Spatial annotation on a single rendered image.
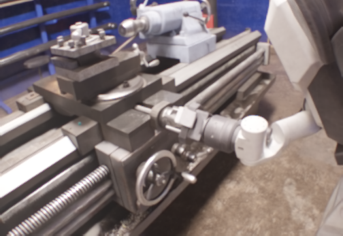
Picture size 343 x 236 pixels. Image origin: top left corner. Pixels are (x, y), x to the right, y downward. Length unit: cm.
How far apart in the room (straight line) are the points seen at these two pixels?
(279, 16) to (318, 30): 14
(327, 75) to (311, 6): 17
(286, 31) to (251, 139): 31
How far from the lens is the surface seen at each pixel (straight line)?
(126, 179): 87
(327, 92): 42
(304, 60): 39
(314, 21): 26
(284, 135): 68
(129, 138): 80
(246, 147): 64
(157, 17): 135
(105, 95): 88
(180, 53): 146
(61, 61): 88
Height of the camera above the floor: 130
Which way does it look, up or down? 28 degrees down
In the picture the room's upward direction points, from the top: 5 degrees counter-clockwise
